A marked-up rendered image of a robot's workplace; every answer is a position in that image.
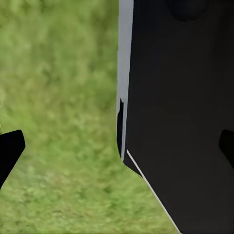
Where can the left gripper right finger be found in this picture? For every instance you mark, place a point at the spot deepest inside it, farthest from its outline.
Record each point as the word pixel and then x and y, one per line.
pixel 226 145

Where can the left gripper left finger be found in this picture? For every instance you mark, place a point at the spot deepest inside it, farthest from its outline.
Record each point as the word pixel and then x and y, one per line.
pixel 12 145

